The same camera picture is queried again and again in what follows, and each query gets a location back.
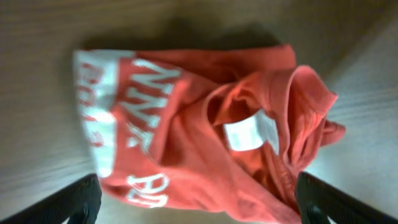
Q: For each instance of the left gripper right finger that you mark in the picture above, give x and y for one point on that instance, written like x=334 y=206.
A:
x=321 y=203

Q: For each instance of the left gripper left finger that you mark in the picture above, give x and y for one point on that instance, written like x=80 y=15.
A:
x=77 y=203

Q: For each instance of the red printed t-shirt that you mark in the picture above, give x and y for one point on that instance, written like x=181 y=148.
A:
x=219 y=131

